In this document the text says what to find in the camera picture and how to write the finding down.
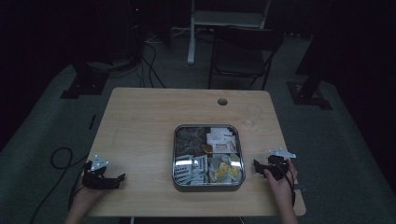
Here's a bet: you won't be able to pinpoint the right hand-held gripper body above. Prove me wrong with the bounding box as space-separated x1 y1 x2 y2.
262 147 297 182

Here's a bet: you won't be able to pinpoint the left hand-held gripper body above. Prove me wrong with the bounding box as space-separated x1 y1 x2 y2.
81 154 121 191

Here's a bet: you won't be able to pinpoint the clear plastic cup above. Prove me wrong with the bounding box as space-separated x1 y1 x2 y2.
242 105 265 131

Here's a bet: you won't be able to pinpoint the square metal compartment tray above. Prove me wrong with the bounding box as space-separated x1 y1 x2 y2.
172 123 247 192

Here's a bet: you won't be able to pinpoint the person's right hand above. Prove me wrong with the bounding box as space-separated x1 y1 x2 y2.
262 158 299 208

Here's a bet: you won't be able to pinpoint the pile of yellow white bags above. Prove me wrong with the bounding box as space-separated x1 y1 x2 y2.
207 152 244 184

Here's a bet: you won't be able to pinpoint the pile of white packets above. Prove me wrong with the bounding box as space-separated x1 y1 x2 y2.
205 127 238 154

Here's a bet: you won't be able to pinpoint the pile of silver striped packets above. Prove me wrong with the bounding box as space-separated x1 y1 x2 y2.
174 154 209 185

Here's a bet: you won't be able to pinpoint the pile of grey tea bags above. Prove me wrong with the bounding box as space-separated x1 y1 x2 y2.
175 127 208 157

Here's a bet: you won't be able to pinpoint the black stand with base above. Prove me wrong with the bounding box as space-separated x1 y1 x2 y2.
60 60 110 100
285 0 333 111

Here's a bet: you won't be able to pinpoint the black folding chair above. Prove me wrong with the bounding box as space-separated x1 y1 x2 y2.
207 26 285 91

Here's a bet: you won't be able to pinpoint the black equipment tower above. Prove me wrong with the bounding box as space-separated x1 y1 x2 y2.
125 0 147 64

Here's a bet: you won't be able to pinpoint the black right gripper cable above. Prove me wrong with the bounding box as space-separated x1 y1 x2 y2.
275 161 297 208

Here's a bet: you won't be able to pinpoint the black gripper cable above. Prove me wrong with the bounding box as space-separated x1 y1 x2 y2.
28 147 90 224
275 161 297 208

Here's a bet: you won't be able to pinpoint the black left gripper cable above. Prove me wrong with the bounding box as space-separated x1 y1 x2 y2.
28 147 90 224

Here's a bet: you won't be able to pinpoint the black floor cables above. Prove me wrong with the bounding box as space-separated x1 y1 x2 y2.
135 40 167 90

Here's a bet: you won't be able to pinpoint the white floor cable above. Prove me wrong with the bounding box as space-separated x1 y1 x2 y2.
144 27 191 45

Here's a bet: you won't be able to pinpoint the white desk frame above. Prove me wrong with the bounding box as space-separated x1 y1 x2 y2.
187 0 272 65

